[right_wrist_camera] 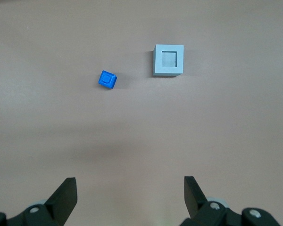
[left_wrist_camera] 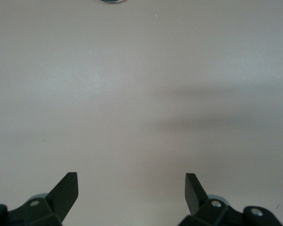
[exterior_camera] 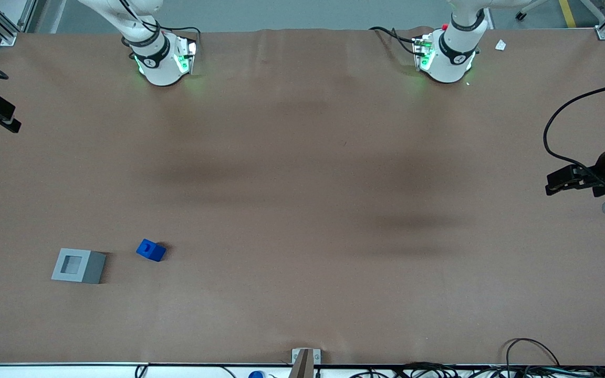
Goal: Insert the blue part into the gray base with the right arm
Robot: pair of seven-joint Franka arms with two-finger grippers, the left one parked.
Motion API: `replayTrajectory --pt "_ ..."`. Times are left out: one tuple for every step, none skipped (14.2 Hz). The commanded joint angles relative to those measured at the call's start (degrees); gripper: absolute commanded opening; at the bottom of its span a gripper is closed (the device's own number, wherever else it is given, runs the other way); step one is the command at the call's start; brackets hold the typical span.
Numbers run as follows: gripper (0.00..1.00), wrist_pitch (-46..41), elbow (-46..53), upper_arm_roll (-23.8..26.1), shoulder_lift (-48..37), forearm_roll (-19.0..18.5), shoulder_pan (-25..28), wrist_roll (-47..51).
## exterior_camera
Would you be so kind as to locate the brown table cover sheet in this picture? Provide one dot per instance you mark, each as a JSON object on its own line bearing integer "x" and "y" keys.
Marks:
{"x": 302, "y": 210}

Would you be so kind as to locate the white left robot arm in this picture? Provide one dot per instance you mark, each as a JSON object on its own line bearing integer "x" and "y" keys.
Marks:
{"x": 449, "y": 63}

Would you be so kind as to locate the gray square base block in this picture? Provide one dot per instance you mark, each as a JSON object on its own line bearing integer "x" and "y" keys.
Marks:
{"x": 92, "y": 268}

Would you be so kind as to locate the small white paper scrap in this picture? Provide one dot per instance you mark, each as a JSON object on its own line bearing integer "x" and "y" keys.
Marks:
{"x": 500, "y": 45}

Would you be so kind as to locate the blue plastic part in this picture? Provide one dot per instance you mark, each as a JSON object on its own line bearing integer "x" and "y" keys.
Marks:
{"x": 150, "y": 251}

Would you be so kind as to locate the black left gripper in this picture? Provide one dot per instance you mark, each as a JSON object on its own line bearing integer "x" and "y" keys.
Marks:
{"x": 598, "y": 174}

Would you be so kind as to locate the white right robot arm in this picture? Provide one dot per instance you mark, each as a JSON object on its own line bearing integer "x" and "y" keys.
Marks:
{"x": 160, "y": 68}

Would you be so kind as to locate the blue round cap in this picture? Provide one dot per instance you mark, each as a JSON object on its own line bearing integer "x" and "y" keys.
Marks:
{"x": 256, "y": 375}

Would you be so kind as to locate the metal camera post bracket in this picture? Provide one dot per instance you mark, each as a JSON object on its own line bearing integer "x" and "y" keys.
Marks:
{"x": 302, "y": 367}

